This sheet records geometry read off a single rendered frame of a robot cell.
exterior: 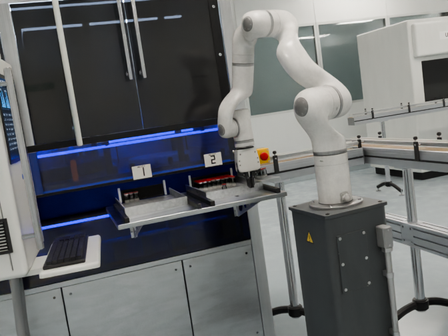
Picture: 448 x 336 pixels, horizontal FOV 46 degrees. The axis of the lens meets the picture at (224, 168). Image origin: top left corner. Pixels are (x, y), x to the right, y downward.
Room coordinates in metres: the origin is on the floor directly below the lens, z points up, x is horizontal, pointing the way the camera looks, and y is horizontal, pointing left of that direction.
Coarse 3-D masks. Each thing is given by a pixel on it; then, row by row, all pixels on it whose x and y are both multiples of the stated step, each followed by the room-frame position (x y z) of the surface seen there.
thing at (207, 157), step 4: (220, 152) 2.48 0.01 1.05; (204, 156) 2.45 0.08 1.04; (208, 156) 2.46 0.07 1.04; (216, 156) 2.47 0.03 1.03; (220, 156) 2.48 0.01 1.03; (208, 160) 2.46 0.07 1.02; (216, 160) 2.47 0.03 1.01; (220, 160) 2.48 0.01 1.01; (208, 164) 2.46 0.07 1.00; (212, 164) 2.46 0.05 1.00; (216, 164) 2.47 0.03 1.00; (220, 164) 2.48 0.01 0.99
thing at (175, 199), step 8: (176, 192) 2.33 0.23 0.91; (144, 200) 2.41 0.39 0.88; (152, 200) 2.38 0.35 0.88; (160, 200) 2.35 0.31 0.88; (168, 200) 2.13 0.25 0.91; (176, 200) 2.14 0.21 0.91; (184, 200) 2.15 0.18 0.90; (128, 208) 2.08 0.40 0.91; (136, 208) 2.09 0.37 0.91; (144, 208) 2.10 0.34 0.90; (152, 208) 2.11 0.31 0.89; (160, 208) 2.12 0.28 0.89; (168, 208) 2.13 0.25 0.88
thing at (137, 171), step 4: (148, 164) 2.38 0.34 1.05; (132, 168) 2.35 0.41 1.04; (136, 168) 2.36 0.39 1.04; (140, 168) 2.36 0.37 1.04; (144, 168) 2.37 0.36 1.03; (148, 168) 2.37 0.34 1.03; (136, 172) 2.36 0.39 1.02; (140, 172) 2.36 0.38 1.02; (148, 172) 2.37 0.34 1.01; (136, 176) 2.36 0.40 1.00; (140, 176) 2.36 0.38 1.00; (144, 176) 2.37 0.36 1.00; (148, 176) 2.37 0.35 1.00
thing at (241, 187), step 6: (240, 180) 2.51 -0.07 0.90; (246, 180) 2.44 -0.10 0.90; (186, 186) 2.49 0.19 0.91; (234, 186) 2.45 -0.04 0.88; (240, 186) 2.23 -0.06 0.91; (246, 186) 2.23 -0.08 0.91; (258, 186) 2.25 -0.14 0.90; (198, 192) 2.29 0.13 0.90; (204, 192) 2.20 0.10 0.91; (210, 192) 2.18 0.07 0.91; (216, 192) 2.19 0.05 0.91; (222, 192) 2.20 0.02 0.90; (228, 192) 2.21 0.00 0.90; (234, 192) 2.22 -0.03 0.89; (240, 192) 2.23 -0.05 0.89; (246, 192) 2.23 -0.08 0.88; (210, 198) 2.18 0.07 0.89; (216, 198) 2.19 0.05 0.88
